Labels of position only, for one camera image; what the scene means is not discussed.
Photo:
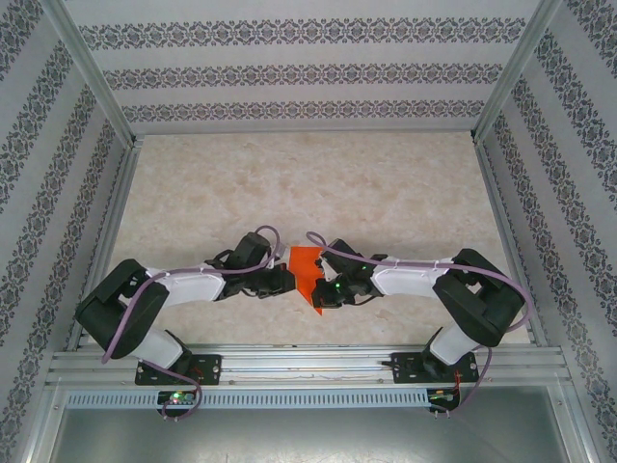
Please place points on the orange square paper sheet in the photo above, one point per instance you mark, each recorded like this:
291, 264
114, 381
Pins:
303, 263

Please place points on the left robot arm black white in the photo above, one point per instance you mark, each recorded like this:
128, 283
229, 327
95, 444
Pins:
193, 289

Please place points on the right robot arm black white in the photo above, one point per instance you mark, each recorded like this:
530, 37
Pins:
410, 284

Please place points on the grey sheet metal tray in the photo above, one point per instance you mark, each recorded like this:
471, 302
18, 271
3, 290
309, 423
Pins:
308, 439

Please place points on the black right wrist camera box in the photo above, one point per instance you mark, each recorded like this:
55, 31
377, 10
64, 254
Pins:
349, 258

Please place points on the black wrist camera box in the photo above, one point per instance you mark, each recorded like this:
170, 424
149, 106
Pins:
349, 258
253, 248

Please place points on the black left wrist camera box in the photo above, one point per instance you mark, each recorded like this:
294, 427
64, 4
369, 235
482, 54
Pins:
253, 248

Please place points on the wide aluminium mounting rail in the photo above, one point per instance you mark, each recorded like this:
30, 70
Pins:
308, 362

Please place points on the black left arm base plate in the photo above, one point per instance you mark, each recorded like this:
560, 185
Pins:
212, 366

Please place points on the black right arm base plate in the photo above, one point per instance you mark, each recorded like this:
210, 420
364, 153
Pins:
405, 369

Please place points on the thin aluminium wall rail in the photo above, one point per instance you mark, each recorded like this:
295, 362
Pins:
308, 130

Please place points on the aluminium side rail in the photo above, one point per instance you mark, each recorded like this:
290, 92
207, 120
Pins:
108, 241
506, 231

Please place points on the aluminium frame post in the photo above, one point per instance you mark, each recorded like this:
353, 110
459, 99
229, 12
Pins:
91, 82
516, 72

